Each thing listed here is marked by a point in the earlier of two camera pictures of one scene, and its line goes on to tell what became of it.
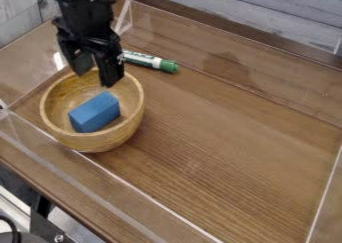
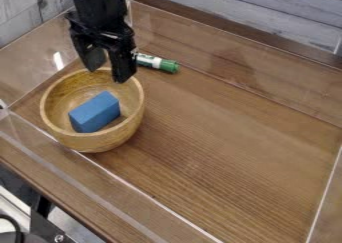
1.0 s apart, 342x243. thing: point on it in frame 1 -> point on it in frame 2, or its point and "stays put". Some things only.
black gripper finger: x=80 y=59 -> x=92 y=53
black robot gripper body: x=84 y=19 -> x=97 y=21
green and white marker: x=150 y=60 stays put
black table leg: x=43 y=206 stays put
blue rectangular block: x=93 y=113 stays put
